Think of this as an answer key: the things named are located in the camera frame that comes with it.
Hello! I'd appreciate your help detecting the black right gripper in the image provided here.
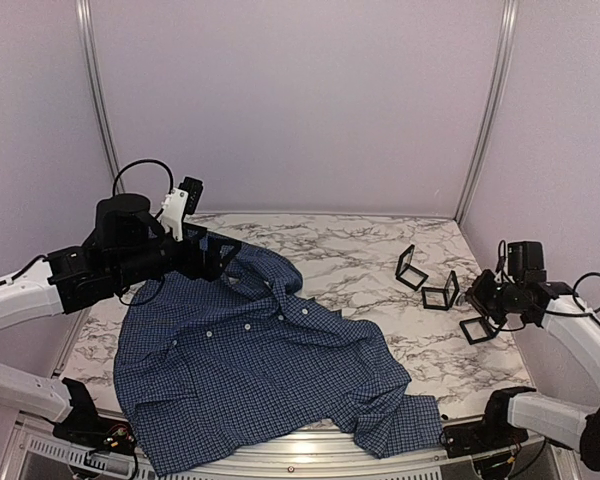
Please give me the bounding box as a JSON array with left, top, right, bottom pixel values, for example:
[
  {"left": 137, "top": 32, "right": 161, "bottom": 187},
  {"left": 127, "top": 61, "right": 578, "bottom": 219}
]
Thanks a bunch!
[{"left": 465, "top": 269, "right": 523, "bottom": 324}]

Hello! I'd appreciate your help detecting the blue checked shirt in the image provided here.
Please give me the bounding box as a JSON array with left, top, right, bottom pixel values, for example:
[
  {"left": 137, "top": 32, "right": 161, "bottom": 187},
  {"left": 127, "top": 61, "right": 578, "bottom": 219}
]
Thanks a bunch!
[{"left": 113, "top": 244, "right": 442, "bottom": 476}]

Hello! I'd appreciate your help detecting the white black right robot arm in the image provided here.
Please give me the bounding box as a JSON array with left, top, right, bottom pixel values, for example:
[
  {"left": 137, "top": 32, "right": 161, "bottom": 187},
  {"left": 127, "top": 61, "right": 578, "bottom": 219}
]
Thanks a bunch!
[{"left": 466, "top": 270, "right": 600, "bottom": 472}]

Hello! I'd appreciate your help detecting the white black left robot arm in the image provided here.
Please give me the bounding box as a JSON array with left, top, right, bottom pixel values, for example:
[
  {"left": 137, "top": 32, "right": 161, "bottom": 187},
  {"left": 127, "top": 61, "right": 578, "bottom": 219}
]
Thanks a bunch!
[{"left": 0, "top": 188, "right": 240, "bottom": 445}]

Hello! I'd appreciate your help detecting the black frame stand near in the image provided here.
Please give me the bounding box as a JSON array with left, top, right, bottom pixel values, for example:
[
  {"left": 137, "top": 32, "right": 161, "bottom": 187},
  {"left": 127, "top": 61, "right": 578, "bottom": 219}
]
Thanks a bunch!
[{"left": 459, "top": 317, "right": 498, "bottom": 345}]

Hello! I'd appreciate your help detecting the black frame stand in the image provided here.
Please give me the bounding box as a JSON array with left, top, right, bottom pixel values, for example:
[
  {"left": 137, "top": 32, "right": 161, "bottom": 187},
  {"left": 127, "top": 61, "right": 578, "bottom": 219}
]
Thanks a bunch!
[
  {"left": 459, "top": 317, "right": 498, "bottom": 345},
  {"left": 421, "top": 270, "right": 460, "bottom": 311},
  {"left": 395, "top": 244, "right": 429, "bottom": 292}
]

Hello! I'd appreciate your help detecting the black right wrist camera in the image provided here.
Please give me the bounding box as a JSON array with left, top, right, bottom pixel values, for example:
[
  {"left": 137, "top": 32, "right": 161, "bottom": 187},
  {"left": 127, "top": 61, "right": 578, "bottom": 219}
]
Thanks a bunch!
[{"left": 496, "top": 240, "right": 547, "bottom": 284}]

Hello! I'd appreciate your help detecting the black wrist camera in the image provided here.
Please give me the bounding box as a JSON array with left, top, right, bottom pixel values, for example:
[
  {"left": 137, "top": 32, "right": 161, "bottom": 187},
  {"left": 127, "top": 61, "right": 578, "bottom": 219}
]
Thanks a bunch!
[
  {"left": 496, "top": 240, "right": 547, "bottom": 284},
  {"left": 178, "top": 176, "right": 204, "bottom": 215}
]

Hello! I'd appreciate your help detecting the black frame stand middle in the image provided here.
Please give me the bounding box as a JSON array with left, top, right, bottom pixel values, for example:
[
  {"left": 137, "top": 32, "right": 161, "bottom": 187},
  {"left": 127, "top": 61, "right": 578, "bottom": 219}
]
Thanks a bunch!
[{"left": 421, "top": 270, "right": 460, "bottom": 311}]

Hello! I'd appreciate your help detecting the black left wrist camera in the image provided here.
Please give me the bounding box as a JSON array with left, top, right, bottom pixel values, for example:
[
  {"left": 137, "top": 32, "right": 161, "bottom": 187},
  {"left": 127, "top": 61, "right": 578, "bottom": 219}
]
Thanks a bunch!
[{"left": 178, "top": 176, "right": 204, "bottom": 215}]

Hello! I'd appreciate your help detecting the black frame stand far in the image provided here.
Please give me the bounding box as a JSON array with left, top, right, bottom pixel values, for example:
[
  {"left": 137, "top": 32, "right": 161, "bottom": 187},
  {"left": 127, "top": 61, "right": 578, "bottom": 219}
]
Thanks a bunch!
[{"left": 395, "top": 244, "right": 429, "bottom": 292}]

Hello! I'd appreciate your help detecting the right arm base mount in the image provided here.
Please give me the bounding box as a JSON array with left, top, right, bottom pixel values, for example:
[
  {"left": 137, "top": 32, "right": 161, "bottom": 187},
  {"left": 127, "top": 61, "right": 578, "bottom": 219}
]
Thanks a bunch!
[{"left": 439, "top": 387, "right": 536, "bottom": 458}]

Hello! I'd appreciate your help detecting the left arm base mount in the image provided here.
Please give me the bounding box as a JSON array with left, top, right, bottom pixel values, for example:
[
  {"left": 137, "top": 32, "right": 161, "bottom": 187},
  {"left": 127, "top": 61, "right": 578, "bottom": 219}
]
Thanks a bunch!
[{"left": 53, "top": 378, "right": 136, "bottom": 456}]

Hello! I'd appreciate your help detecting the aluminium front rail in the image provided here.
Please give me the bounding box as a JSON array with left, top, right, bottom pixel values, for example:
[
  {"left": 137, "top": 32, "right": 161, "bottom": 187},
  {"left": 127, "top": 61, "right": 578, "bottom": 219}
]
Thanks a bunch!
[{"left": 0, "top": 416, "right": 581, "bottom": 479}]

